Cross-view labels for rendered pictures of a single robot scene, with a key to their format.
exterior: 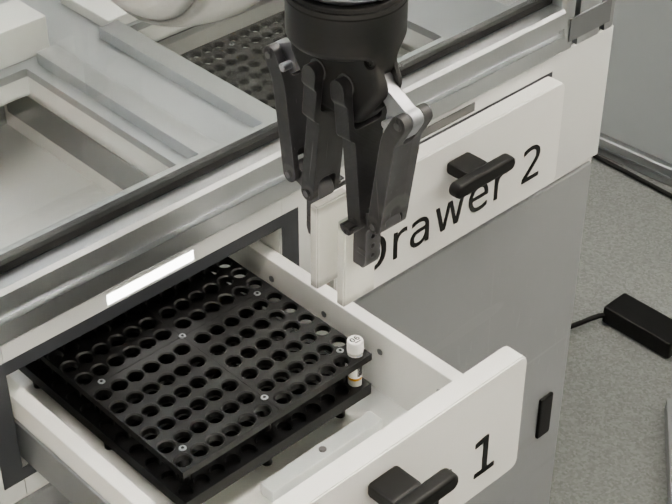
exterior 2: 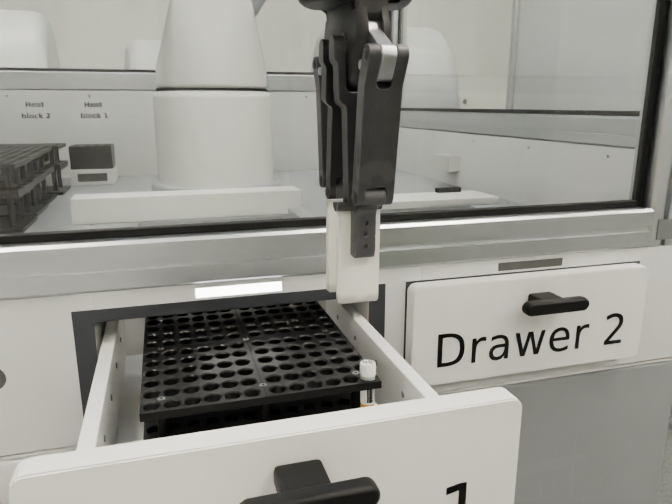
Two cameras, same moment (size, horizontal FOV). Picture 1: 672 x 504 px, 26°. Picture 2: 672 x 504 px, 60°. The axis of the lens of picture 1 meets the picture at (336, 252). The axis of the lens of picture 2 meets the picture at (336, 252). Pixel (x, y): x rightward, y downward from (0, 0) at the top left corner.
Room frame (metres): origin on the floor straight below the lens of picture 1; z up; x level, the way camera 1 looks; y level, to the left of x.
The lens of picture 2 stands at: (0.43, -0.18, 1.10)
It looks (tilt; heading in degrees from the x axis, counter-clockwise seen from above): 14 degrees down; 27
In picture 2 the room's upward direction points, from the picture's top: straight up
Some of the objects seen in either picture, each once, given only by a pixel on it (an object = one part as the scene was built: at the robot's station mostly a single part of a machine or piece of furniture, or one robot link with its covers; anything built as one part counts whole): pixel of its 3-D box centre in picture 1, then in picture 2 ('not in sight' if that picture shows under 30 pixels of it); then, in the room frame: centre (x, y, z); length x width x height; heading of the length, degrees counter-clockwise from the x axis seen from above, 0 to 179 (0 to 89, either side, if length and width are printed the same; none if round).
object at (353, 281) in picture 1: (356, 256); (357, 254); (0.79, -0.01, 1.00); 0.03 x 0.01 x 0.07; 133
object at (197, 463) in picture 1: (273, 407); (265, 394); (0.75, 0.04, 0.90); 0.18 x 0.02 x 0.01; 133
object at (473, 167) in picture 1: (472, 170); (548, 302); (1.04, -0.12, 0.91); 0.07 x 0.04 x 0.01; 133
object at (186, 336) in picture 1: (184, 368); (247, 371); (0.83, 0.11, 0.87); 0.22 x 0.18 x 0.06; 43
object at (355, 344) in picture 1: (354, 363); (367, 389); (0.81, -0.01, 0.89); 0.01 x 0.01 x 0.05
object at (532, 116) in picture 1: (447, 188); (530, 322); (1.06, -0.10, 0.87); 0.29 x 0.02 x 0.11; 133
